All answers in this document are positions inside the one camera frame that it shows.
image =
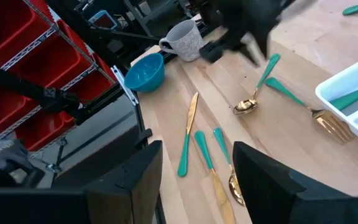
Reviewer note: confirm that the blue bowl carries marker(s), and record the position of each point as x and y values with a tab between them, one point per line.
145	74

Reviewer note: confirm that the light blue framed screen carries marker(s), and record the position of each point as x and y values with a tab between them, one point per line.
104	20

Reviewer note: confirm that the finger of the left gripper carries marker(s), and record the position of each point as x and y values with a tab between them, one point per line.
213	52
263	46

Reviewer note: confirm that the black device green light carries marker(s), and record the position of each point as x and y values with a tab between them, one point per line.
8	180

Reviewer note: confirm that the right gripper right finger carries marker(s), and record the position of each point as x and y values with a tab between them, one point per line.
275	199

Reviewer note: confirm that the white edge bracket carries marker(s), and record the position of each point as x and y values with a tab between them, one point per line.
124	85

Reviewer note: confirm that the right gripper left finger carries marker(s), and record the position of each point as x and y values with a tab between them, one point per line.
129	199

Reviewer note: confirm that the grey patterned mug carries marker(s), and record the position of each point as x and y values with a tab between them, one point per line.
185	43

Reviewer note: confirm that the white plastic cutlery tray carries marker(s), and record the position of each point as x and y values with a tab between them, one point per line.
345	73

